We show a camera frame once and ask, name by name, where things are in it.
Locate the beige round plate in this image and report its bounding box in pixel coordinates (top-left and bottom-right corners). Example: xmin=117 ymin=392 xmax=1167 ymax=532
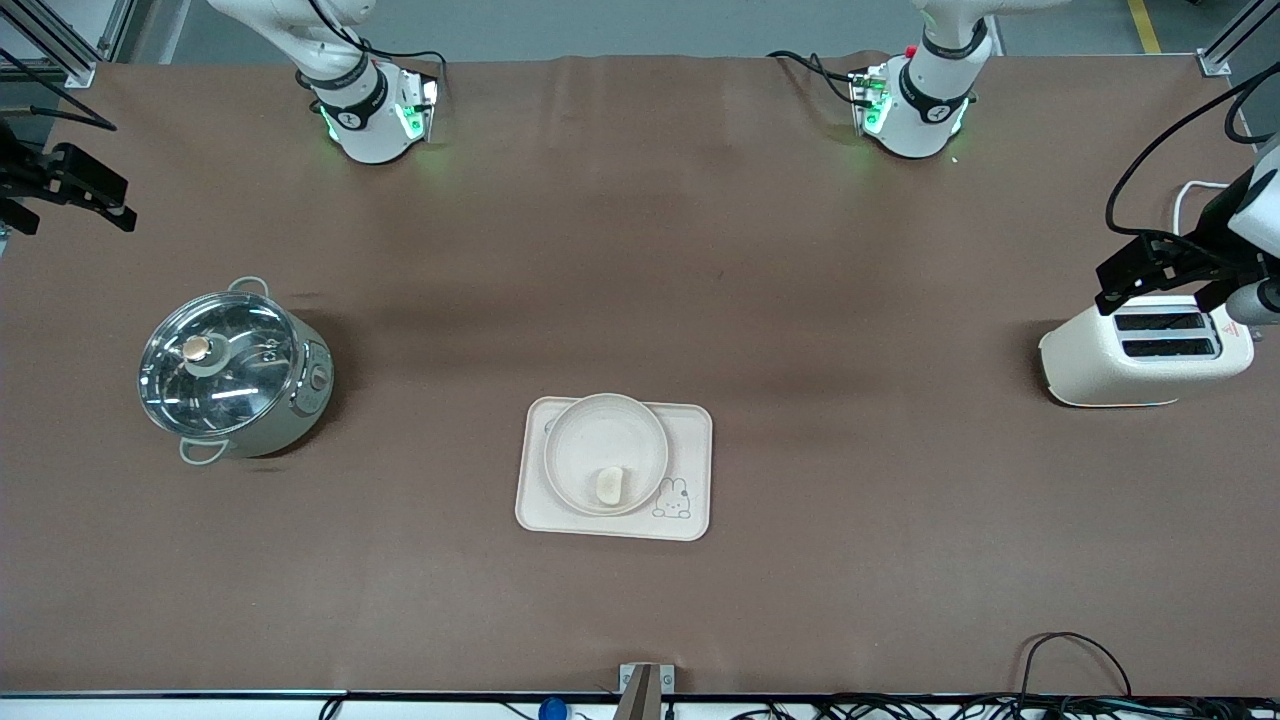
xmin=543 ymin=392 xmax=670 ymax=518

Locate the cream two-slot toaster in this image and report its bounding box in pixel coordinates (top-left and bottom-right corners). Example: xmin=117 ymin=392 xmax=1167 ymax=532
xmin=1038 ymin=294 xmax=1264 ymax=409

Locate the glass pot lid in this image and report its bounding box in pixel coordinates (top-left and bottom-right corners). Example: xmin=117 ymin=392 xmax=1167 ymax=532
xmin=138 ymin=292 xmax=302 ymax=439

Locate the grey-green electric pot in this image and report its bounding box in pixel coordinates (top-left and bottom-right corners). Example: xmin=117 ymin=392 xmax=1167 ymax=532
xmin=138 ymin=276 xmax=335 ymax=467

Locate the beige rabbit print tray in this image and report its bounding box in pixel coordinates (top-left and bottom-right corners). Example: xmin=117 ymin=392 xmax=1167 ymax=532
xmin=515 ymin=396 xmax=714 ymax=542

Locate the white toaster power cable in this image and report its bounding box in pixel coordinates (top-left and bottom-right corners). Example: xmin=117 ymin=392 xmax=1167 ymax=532
xmin=1171 ymin=179 xmax=1231 ymax=237

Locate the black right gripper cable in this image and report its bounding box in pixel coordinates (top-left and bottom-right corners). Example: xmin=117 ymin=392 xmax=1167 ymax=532
xmin=0 ymin=45 xmax=118 ymax=133

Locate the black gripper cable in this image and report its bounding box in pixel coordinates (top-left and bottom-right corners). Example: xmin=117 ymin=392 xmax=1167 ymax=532
xmin=1104 ymin=62 xmax=1280 ymax=239
xmin=0 ymin=45 xmax=118 ymax=133

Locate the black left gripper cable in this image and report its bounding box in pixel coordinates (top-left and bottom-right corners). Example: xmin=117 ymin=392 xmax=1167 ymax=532
xmin=1104 ymin=62 xmax=1280 ymax=239

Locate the aluminium frame profile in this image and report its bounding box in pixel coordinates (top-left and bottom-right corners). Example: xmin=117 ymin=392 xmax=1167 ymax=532
xmin=0 ymin=0 xmax=138 ymax=89
xmin=1198 ymin=0 xmax=1280 ymax=78

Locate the black right arm base cable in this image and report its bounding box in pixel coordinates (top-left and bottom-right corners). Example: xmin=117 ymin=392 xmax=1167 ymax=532
xmin=308 ymin=0 xmax=448 ymax=83

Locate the black arm base cable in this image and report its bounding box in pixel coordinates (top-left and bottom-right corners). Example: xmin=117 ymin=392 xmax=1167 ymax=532
xmin=767 ymin=49 xmax=863 ymax=107
xmin=308 ymin=0 xmax=448 ymax=83

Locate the black left arm base cable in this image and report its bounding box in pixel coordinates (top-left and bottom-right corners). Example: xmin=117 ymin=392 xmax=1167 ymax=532
xmin=767 ymin=49 xmax=863 ymax=107

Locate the black looped table cable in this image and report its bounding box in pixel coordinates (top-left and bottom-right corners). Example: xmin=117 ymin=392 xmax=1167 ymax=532
xmin=1018 ymin=631 xmax=1133 ymax=701

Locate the grey metal camera bracket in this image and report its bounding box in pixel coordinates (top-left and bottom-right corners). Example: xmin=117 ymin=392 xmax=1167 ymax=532
xmin=618 ymin=663 xmax=675 ymax=720

